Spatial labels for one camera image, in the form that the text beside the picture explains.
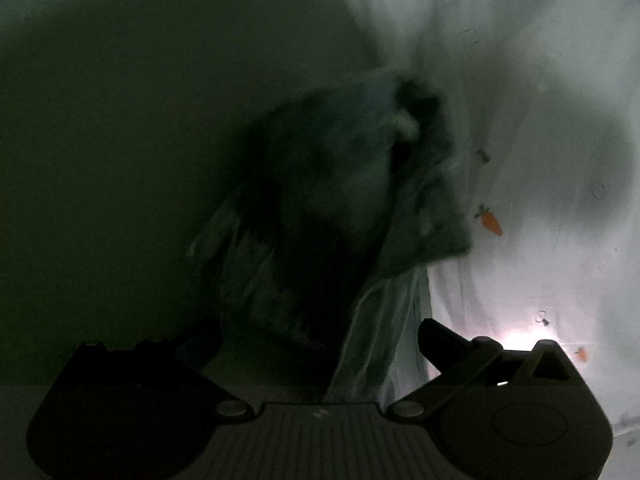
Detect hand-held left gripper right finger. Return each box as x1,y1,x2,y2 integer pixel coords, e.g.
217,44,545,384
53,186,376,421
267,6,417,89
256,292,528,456
391,317,588,421

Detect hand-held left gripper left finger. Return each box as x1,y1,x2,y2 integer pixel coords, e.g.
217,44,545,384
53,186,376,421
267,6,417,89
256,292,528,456
67,319,256,422

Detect white carrot printed sheet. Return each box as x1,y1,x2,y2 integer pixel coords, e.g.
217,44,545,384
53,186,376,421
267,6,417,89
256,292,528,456
225,0,640,461

